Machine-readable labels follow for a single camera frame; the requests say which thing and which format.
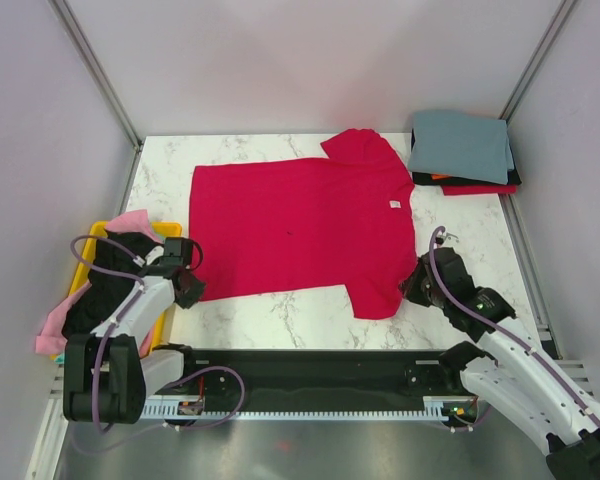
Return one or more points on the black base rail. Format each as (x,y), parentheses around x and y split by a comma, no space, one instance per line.
(317,380)

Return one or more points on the pink t-shirt in bin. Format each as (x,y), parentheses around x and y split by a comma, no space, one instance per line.
(51,341)

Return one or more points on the folded grey-blue t-shirt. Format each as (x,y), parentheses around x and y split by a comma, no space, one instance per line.
(451,119)

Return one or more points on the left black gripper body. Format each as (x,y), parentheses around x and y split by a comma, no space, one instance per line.
(195,290)

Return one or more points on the black t-shirt in bin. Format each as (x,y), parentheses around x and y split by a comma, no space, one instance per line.
(107,292)

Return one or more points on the yellow plastic bin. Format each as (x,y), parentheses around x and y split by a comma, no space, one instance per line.
(99,231)

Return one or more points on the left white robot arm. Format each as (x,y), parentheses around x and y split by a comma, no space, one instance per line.
(106,381)

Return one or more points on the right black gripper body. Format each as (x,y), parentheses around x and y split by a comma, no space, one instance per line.
(419,290)

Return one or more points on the folded orange t-shirt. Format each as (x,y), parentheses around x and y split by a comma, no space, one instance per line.
(440,176)

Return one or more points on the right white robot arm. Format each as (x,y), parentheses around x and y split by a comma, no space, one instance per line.
(503,365)

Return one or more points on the white slotted cable duct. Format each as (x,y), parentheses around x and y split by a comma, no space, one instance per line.
(174,409)

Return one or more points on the folded red t-shirt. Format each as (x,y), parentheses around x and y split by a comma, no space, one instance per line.
(452,190)

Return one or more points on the crimson red t-shirt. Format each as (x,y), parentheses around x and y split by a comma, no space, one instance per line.
(343,218)

